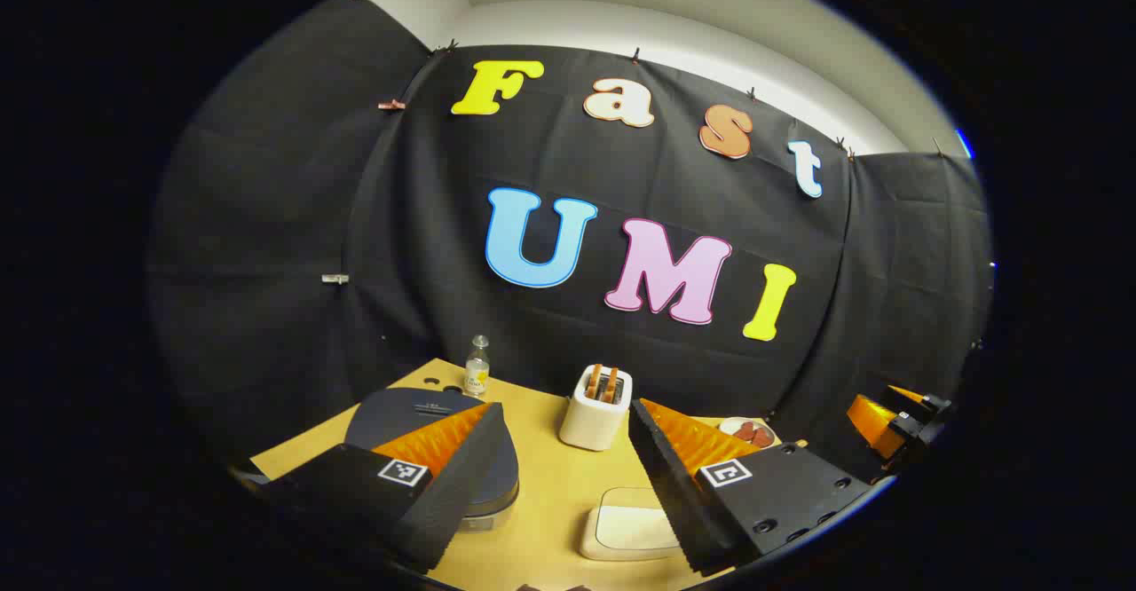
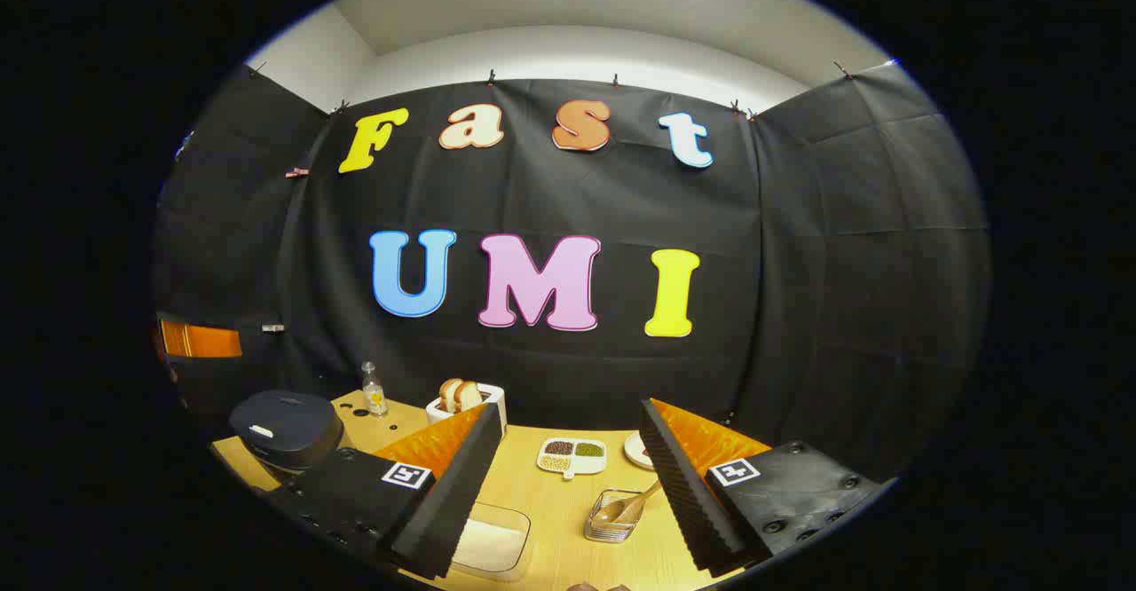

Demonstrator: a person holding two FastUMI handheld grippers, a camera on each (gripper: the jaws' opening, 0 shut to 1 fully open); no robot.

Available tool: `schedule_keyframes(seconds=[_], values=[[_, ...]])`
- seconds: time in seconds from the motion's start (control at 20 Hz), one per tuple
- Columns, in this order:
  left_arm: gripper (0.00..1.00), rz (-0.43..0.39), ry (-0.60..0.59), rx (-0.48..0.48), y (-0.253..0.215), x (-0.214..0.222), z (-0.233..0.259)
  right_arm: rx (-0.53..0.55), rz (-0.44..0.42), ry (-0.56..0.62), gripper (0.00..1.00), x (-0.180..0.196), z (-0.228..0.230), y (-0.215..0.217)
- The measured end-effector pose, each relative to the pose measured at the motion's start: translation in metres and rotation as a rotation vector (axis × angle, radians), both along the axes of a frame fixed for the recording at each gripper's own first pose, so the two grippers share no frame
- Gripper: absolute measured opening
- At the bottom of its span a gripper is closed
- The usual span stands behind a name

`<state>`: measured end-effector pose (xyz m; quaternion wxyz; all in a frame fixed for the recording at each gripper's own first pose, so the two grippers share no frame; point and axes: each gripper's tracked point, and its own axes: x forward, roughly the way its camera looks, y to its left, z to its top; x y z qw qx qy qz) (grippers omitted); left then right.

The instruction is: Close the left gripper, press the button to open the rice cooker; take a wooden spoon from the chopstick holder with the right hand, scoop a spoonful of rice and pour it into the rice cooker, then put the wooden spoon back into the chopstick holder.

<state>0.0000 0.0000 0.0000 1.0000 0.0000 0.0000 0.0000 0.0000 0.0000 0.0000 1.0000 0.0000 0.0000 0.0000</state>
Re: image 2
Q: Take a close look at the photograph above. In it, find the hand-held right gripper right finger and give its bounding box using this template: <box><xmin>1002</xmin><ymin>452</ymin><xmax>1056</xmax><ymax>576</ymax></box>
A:
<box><xmin>639</xmin><ymin>398</ymin><xmax>888</xmax><ymax>579</ymax></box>

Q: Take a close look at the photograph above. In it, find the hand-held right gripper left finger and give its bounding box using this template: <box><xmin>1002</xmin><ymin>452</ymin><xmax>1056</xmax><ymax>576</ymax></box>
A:
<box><xmin>266</xmin><ymin>402</ymin><xmax>504</xmax><ymax>581</ymax></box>

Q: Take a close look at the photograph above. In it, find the clear rice container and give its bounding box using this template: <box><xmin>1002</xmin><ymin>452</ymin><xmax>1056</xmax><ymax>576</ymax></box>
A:
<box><xmin>448</xmin><ymin>502</ymin><xmax>533</xmax><ymax>583</ymax></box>

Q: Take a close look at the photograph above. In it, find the wooden spoon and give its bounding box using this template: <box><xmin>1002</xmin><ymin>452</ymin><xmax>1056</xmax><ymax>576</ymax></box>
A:
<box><xmin>592</xmin><ymin>480</ymin><xmax>662</xmax><ymax>525</ymax></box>

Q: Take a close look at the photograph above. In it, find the metal wire chopstick holder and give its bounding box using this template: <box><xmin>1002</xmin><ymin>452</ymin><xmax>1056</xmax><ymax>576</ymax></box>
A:
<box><xmin>584</xmin><ymin>488</ymin><xmax>646</xmax><ymax>544</ymax></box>

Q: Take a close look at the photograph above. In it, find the dark blue rice cooker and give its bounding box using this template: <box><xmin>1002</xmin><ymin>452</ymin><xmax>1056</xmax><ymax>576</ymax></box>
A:
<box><xmin>229</xmin><ymin>390</ymin><xmax>344</xmax><ymax>472</ymax></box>

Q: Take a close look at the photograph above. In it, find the white round plate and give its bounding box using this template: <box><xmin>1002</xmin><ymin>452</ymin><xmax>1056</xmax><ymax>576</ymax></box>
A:
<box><xmin>623</xmin><ymin>431</ymin><xmax>658</xmax><ymax>470</ymax></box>

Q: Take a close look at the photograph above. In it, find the white toaster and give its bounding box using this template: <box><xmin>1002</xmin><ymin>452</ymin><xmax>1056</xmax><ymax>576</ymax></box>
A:
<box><xmin>426</xmin><ymin>382</ymin><xmax>508</xmax><ymax>439</ymax></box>

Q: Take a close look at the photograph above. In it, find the white divided bean dish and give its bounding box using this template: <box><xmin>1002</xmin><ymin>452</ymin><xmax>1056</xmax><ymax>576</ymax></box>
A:
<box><xmin>536</xmin><ymin>437</ymin><xmax>608</xmax><ymax>480</ymax></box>

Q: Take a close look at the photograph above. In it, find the small glass bottle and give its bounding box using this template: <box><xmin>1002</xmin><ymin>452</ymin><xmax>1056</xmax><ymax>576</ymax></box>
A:
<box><xmin>361</xmin><ymin>361</ymin><xmax>389</xmax><ymax>417</ymax></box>

